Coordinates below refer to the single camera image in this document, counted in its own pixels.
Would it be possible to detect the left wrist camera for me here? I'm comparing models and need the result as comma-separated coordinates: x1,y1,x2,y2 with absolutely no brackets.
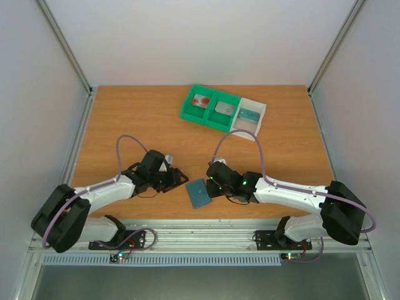
164,154,173,165

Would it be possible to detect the circuit board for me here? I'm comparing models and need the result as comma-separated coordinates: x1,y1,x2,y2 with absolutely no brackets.
281,252,303,261
109,252,130,263

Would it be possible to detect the aluminium frame post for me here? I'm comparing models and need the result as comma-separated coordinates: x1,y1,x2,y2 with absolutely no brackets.
307,0,367,98
35,0,93,96

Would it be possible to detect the right side aluminium rail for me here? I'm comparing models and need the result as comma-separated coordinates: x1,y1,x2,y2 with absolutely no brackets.
308,92,346,184

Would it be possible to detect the grey flower card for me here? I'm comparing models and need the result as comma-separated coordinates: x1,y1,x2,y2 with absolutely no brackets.
215,101,235,116

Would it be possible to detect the green bin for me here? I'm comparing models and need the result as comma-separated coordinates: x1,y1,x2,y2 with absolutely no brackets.
204,91,241,132
180,84,216,124

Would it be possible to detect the teal card in bin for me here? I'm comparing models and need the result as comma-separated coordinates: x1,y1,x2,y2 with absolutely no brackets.
237,108,260,123

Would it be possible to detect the grey slotted cable duct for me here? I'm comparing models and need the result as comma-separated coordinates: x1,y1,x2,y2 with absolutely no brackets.
42,253,281,267

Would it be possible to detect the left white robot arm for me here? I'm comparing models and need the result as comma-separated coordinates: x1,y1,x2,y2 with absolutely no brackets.
31,150,189,253

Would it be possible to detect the aluminium rail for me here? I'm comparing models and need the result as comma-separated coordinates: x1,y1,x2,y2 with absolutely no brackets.
59,87,98,184
308,92,346,184
28,219,372,254

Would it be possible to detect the left green bin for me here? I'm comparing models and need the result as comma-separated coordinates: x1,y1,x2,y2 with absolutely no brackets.
180,84,216,124

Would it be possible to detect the middle green bin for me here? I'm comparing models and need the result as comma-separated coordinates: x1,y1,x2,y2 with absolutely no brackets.
204,91,241,132

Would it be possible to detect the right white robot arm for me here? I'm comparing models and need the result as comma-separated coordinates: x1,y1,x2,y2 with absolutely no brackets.
206,161,365,248

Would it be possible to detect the right circuit board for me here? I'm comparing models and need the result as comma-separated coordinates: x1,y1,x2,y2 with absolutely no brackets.
281,252,303,261

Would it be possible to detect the left side aluminium rail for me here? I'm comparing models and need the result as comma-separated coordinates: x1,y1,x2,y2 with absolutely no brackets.
59,87,98,184

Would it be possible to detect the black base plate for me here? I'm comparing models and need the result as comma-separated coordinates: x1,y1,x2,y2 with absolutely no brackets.
88,230,146,251
252,230,313,251

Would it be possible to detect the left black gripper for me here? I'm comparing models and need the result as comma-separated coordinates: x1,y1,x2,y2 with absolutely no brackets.
149,168,189,193

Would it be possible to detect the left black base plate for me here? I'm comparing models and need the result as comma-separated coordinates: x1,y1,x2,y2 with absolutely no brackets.
88,230,146,251

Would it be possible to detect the red circle card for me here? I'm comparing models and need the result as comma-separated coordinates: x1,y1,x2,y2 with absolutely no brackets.
191,94,211,108

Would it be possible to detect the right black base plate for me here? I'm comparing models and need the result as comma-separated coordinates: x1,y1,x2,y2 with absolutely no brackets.
252,230,313,251

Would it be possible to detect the front aluminium rail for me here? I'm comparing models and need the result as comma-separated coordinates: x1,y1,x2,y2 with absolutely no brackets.
28,219,372,254

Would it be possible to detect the blue card holder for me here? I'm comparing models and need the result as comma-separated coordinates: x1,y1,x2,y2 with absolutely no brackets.
186,179,212,209

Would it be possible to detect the right aluminium frame post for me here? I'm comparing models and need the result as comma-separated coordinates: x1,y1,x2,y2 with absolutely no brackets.
307,0,367,98

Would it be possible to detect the white bin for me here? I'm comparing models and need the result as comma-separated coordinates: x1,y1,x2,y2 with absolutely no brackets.
230,97,267,141

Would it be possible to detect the left circuit board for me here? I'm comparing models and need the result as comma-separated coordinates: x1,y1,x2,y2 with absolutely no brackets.
109,252,130,263

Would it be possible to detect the left aluminium frame post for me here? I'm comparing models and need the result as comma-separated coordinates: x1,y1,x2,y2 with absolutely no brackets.
35,0,93,96

